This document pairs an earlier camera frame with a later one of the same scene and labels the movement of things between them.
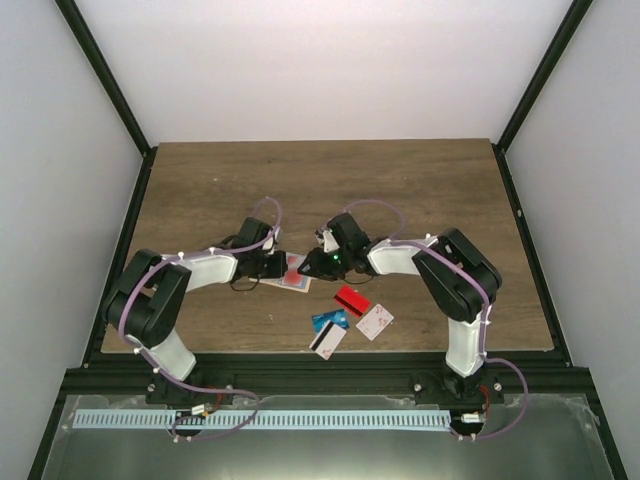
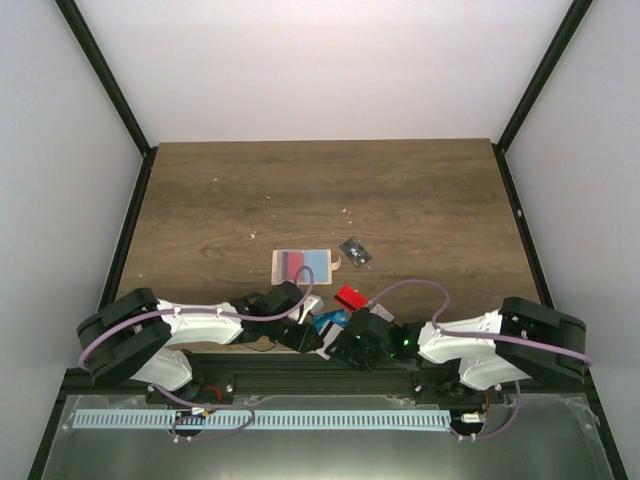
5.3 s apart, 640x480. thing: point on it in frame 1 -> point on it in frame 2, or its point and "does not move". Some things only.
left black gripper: (279, 269) -> (302, 344)
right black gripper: (319, 268) -> (346, 352)
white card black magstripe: (328, 339) does not move
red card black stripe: (352, 300) does not move
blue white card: (337, 317) does not move
